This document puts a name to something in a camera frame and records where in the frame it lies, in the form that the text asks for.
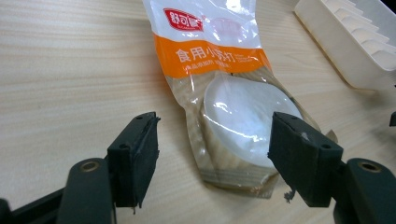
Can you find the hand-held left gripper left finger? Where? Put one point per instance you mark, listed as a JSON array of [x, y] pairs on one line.
[[134, 161]]

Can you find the clear orange-banded powder packet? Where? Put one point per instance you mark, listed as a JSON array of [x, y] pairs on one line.
[[218, 93]]

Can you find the white plastic slotted rack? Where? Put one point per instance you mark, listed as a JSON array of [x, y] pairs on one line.
[[351, 40]]

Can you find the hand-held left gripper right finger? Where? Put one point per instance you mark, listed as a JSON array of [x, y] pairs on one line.
[[303, 161]]

